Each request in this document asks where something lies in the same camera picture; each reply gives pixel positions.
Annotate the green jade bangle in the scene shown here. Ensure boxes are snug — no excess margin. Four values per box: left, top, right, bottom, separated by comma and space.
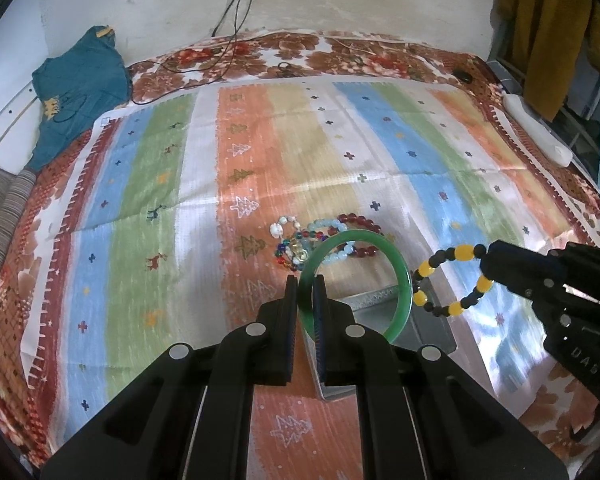
299, 230, 413, 346

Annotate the mustard yellow garment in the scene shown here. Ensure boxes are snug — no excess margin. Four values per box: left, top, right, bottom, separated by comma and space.
495, 0, 600, 122

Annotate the white bead bracelet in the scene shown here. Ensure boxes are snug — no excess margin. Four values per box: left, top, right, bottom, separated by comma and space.
271, 216, 302, 239

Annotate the metal rack frame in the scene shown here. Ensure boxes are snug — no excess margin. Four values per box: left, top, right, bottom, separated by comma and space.
485, 57, 600, 161

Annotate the white oblong plastic object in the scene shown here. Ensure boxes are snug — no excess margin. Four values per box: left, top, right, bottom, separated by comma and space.
502, 94, 573, 167

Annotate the teal garment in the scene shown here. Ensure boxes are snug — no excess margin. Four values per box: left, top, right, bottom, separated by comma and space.
30, 25, 132, 173

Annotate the striped printed cloth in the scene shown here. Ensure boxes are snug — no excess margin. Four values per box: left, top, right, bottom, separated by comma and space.
22, 80, 600, 480

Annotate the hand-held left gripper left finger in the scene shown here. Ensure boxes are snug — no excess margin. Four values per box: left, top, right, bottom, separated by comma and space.
40, 275, 301, 480

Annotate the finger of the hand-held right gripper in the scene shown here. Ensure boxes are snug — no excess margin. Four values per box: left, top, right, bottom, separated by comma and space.
480, 240, 600, 311

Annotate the grey jewelry tray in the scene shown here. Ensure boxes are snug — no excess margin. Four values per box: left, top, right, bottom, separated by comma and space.
300, 282, 457, 401

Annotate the yellow and black bead bracelet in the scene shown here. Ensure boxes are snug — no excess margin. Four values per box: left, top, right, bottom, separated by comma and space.
412, 244, 493, 317

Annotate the red bead bracelet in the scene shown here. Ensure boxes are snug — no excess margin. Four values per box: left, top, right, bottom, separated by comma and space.
336, 213, 387, 260

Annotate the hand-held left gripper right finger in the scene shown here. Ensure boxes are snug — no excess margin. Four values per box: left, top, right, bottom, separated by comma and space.
312, 275, 571, 480

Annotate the striped grey pillow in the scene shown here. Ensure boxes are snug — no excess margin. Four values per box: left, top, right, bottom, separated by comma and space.
0, 162, 36, 293

